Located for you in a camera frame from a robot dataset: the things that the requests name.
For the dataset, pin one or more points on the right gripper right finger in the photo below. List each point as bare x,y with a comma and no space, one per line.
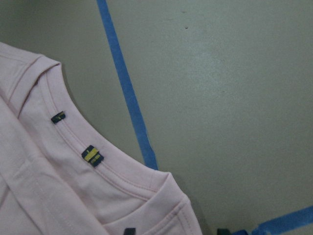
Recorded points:
223,231

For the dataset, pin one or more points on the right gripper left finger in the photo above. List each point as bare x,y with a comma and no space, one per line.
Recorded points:
129,231

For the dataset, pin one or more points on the pink Snoopy t-shirt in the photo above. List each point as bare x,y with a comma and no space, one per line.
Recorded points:
59,176

